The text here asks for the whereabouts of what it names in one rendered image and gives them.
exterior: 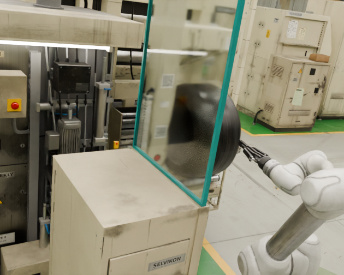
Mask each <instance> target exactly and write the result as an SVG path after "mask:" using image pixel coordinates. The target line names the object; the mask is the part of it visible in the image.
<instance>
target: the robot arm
mask: <svg viewBox="0 0 344 275"><path fill-rule="evenodd" d="M238 145H239V146H240V147H241V148H243V149H244V150H243V153H244V154H245V155H246V157H247V158H248V159H249V161H250V162H251V161H252V160H253V161H254V162H255V163H257V164H258V166H259V168H260V169H262V170H263V173H264V174H265V175H267V176H268V177H269V178H270V179H271V180H272V182H273V183H274V184H275V185H276V186H277V187H278V188H279V189H281V190H282V191H283V192H285V193H287V194H289V195H291V196H296V195H299V194H300V196H301V199H302V201H303V203H302V204H301V205H300V206H299V207H298V208H297V209H296V210H295V211H294V213H293V214H292V215H291V216H290V217H289V218H288V219H287V220H286V221H285V223H284V224H283V225H282V226H281V227H280V228H279V229H278V230H277V231H276V232H275V234H274V235H267V236H264V237H263V238H261V239H259V240H258V241H256V242H255V243H252V244H251V245H249V246H246V247H245V248H243V249H242V250H241V251H240V253H239V255H238V267H239V270H240V272H241V274H242V275H316V274H317V272H318V269H319V266H320V263H321V258H322V247H321V243H320V242H319V239H318V237H317V236H316V235H315V234H313V233H314V232H315V231H316V230H317V229H318V228H319V227H320V226H321V225H322V224H324V223H325V222H326V221H327V220H332V219H335V218H337V217H339V216H341V215H343V214H344V168H334V166H333V164H332V163H331V162H330V161H328V160H327V157H326V155H325V154H324V153H323V152H322V151H319V150H314V151H309V152H307V153H305V154H303V155H302V156H300V157H299V158H297V159H296V160H295V161H293V162H292V163H290V164H287V165H284V166H283V165H282V164H280V163H279V162H278V161H276V160H275V159H271V158H270V157H269V156H268V154H266V153H264V152H262V151H260V150H259V149H257V148H255V147H251V146H249V145H248V144H246V143H245V142H244V141H242V140H239V142H238Z"/></svg>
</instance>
